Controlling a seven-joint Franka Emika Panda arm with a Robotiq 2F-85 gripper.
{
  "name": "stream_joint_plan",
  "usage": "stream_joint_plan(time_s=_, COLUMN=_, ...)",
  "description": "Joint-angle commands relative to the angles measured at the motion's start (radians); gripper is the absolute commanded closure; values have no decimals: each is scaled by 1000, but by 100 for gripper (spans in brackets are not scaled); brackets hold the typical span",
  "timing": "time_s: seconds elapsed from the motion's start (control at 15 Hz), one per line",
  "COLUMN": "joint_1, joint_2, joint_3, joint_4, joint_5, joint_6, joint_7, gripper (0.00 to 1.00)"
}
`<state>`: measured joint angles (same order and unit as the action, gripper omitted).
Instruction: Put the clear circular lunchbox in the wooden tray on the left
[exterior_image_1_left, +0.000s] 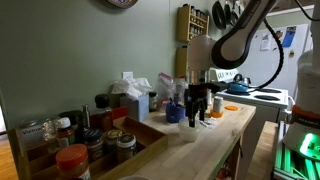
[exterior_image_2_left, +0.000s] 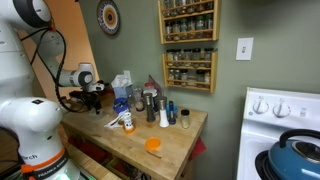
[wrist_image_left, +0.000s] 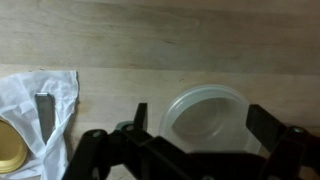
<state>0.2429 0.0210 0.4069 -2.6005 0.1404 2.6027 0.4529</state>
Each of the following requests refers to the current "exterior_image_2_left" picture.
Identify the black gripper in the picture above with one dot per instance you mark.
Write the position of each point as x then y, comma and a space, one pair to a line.
89, 96

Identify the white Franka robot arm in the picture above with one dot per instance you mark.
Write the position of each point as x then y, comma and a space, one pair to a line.
30, 110

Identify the tissue box with white tissue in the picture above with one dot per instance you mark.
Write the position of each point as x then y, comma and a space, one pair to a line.
120, 86

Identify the white bottle with orange cap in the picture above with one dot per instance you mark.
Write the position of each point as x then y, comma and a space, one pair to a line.
128, 122

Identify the clear drinking glass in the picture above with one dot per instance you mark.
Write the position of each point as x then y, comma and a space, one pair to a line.
138, 98

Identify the dark steel pepper grinder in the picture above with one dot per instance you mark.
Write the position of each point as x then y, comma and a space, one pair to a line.
149, 108

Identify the light wooden platform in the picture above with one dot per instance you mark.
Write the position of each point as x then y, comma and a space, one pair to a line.
88, 163

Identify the red-lidded white jar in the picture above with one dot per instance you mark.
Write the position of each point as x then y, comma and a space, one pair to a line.
150, 89

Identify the white and steel salt grinder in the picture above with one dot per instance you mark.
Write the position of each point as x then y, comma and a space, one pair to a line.
163, 113

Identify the orange round plastic lid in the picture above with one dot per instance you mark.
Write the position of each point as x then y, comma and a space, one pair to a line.
153, 143

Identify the small blue bottle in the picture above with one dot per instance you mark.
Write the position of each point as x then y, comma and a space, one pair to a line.
171, 113

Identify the glass spice jar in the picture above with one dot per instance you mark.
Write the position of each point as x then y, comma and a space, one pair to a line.
182, 5
209, 22
174, 6
209, 4
171, 75
184, 28
190, 5
208, 56
200, 4
187, 57
177, 76
176, 30
170, 57
184, 78
178, 57
191, 28
196, 57
169, 30
166, 7
200, 24
207, 78
200, 78

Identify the black-lidded spice jar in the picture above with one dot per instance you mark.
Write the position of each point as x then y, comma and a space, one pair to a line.
185, 119

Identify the red cloth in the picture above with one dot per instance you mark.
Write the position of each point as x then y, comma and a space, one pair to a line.
198, 148

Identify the wooden spice rack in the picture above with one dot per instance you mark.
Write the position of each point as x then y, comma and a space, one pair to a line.
215, 23
212, 75

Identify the white stove knob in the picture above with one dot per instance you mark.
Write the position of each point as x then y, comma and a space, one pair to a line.
281, 109
260, 106

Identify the white kitchen stove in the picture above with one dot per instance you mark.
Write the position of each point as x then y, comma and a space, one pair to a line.
266, 146

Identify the black stove burner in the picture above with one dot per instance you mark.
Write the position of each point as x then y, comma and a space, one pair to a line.
261, 165

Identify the white wall outlet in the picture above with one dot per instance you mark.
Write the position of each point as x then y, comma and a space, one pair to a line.
127, 75

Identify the patterned decorative wall plate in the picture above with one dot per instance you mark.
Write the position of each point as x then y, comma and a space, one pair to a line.
108, 16

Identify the white wall light switch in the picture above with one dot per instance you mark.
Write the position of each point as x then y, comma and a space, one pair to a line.
244, 48

